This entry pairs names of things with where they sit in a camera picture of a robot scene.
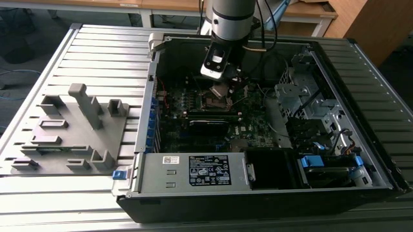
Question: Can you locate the grey parts rack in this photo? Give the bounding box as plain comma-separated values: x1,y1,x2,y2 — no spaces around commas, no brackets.
9,83,131,176

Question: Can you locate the CPU socket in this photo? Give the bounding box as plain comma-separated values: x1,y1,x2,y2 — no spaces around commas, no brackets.
198,90,235,112

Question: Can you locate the red wire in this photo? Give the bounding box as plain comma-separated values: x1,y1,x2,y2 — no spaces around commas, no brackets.
159,76,170,108

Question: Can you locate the metal drive cage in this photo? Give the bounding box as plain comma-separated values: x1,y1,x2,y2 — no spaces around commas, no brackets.
274,44,348,150

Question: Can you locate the black PC case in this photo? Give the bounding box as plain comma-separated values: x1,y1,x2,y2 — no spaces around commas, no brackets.
111,32,413,224

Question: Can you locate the wooden desk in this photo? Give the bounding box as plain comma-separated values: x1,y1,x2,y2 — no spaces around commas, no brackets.
0,0,152,27
142,0,338,37

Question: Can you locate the blue floor cable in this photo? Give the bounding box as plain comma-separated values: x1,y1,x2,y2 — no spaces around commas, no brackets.
0,69,43,101

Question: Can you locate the green RAM stick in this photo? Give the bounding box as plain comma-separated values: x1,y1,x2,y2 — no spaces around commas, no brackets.
36,146,72,153

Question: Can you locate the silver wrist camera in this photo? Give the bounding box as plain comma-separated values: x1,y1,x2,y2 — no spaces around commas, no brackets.
199,49,231,80

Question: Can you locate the chipset heatsink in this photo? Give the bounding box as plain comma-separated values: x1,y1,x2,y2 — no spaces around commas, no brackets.
230,139,250,149

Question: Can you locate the blue disk carrier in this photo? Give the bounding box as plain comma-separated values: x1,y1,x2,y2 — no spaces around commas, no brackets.
298,155,325,168

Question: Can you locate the silver CPU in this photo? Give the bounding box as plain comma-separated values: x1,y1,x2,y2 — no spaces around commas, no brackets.
209,83,234,100

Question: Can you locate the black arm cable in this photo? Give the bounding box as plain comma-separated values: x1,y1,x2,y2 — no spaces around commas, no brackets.
245,0,279,52

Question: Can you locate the metal socket cover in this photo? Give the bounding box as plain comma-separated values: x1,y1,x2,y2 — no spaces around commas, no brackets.
238,83,250,103

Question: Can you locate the silver power supply unit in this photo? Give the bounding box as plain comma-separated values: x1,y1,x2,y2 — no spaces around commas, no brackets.
127,152,253,194

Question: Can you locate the green motherboard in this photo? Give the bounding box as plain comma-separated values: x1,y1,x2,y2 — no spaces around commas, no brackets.
156,81,285,154

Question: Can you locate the coloured wire bundle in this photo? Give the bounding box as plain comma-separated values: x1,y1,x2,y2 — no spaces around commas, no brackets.
341,142,361,157

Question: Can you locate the wooden cabinet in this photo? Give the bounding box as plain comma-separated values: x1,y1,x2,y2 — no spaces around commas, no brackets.
324,0,413,67

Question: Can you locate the metal locking lever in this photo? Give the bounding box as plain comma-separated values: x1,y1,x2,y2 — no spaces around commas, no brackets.
231,95,259,107

